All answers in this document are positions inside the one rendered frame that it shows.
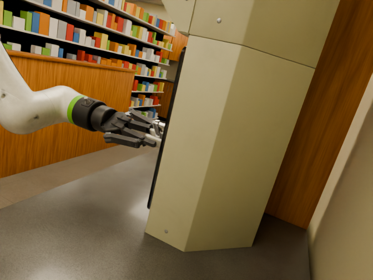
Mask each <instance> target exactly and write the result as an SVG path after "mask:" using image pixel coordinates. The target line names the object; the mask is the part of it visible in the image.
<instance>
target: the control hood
mask: <svg viewBox="0 0 373 280"><path fill-rule="evenodd" d="M161 1H162V2H163V5H164V7H165V9H166V10H167V12H168V14H169V16H170V17H171V19H172V21H173V23H174V25H175V27H176V29H177V31H178V32H180V33H181V34H183V35H185V36H187V37H189V35H190V30H191V25H192V22H193V17H194V12H195V8H196V3H197V0H161Z"/></svg>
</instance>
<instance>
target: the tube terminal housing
mask: <svg viewBox="0 0 373 280"><path fill-rule="evenodd" d="M339 2H340V0H197V3H196V8H195V12H194V17H193V22H192V25H191V30H190V35H189V38H188V43H187V46H186V51H185V56H184V60H183V65H182V70H181V73H180V78H179V83H178V87H177V92H176V95H175V100H174V104H173V109H172V114H171V118H170V122H169V127H168V131H167V136H166V139H165V144H164V149H163V154H162V158H161V161H160V166H159V171H158V176H157V181H156V184H155V188H154V193H153V198H152V202H151V206H150V211H149V216H148V220H147V225H146V228H145V232H146V233H147V234H149V235H151V236H153V237H155V238H157V239H159V240H161V241H163V242H165V243H167V244H169V245H171V246H173V247H175V248H177V249H179V250H181V251H183V252H191V251H206V250H214V249H228V248H242V247H251V246H252V244H253V241H254V238H255V235H256V233H257V230H258V227H259V224H260V221H261V219H262V216H263V213H264V211H265V207H266V205H267V202H268V199H269V197H270V193H271V191H272V188H273V185H274V183H275V180H276V177H277V175H278V171H279V169H280V166H281V163H282V161H283V158H284V155H285V152H286V149H287V147H288V144H289V141H290V138H291V135H292V133H293V130H294V127H295V124H296V121H297V119H298V116H299V113H300V110H301V108H302V105H303V102H304V99H305V96H306V94H307V91H308V89H309V85H310V82H311V80H312V77H313V75H314V72H315V68H316V66H317V63H318V61H319V58H320V55H321V52H322V49H323V47H324V44H325V41H326V38H327V35H328V33H329V30H330V27H331V24H332V21H333V19H334V16H335V13H336V10H337V7H338V5H339Z"/></svg>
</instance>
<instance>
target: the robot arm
mask: <svg viewBox="0 0 373 280"><path fill-rule="evenodd" d="M128 117H130V118H128ZM132 119H134V120H132ZM63 122H67V123H71V124H74V125H76V126H79V127H82V128H84V129H87V130H89V131H92V132H96V131H100V132H102V133H105V134H104V135H103V137H104V140H105V142H106V143H116V144H121V145H124V146H128V147H133V148H139V147H140V146H141V145H143V147H144V146H146V145H147V146H150V147H155V146H156V147H159V148H160V144H161V141H162V140H161V139H160V138H157V137H155V131H154V125H153V124H152V123H153V120H151V119H149V118H147V117H146V116H144V115H142V114H140V113H138V112H136V111H135V110H134V109H133V108H130V109H129V111H128V112H126V113H124V112H118V111H116V110H115V109H114V108H111V107H108V106H107V105H106V104H105V103H104V102H102V101H99V100H97V99H94V98H90V97H87V96H84V95H82V94H80V93H78V92H76V91H75V90H74V89H72V88H70V87H67V86H55V87H52V88H48V89H45V90H42V91H37V92H34V91H32V90H31V89H30V88H29V87H28V85H27V84H26V82H25V81H24V79H23V77H22V75H21V74H20V72H19V71H18V69H17V67H16V66H15V64H14V63H13V61H12V60H11V58H10V56H9V54H8V53H7V51H6V49H5V47H4V45H3V43H2V42H1V40H0V124H1V126H2V127H3V128H5V129H6V130H7V131H9V132H11V133H14V134H30V133H33V132H35V131H37V130H40V129H42V128H45V127H48V126H51V125H54V124H58V123H63ZM131 129H134V130H137V131H141V132H144V133H148V134H146V135H145V136H144V135H142V134H140V133H137V132H135V131H133V130H131ZM149 134H150V135H149Z"/></svg>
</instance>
